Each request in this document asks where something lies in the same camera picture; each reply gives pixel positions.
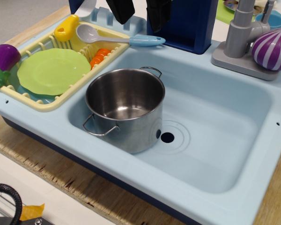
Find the grey toy faucet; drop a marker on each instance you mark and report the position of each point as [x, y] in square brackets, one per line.
[235, 53]

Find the grey spoon with blue handle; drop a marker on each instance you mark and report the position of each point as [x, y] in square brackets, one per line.
[89, 35]

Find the light blue toy sink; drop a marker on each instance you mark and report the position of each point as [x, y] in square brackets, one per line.
[224, 164]

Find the stainless steel pot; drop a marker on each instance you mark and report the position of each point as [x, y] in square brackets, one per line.
[126, 108]

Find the purple toy eggplant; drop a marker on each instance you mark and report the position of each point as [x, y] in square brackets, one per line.
[9, 56]

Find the wooden base board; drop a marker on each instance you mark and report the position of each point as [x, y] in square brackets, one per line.
[99, 192]

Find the green cutting board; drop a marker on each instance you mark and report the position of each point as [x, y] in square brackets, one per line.
[223, 13]

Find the orange toy carrot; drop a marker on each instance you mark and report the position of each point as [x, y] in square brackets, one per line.
[99, 57]

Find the light green plastic plate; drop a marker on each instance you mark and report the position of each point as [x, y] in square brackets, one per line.
[51, 72]

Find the purple striped toy onion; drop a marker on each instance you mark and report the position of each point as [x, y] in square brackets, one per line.
[266, 50]

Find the dark blue plastic box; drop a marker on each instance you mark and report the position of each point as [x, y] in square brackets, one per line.
[190, 26]

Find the yellow tape piece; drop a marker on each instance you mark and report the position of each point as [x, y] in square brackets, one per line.
[31, 212]

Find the light blue plastic cup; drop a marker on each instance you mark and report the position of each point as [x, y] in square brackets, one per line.
[274, 21]

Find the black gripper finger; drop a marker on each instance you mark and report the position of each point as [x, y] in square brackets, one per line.
[122, 10]
[159, 13]

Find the cream yellow dish rack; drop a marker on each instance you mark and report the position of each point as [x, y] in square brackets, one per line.
[44, 103]

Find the yellow toy utensil handle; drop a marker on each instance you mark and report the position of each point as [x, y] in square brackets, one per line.
[65, 30]

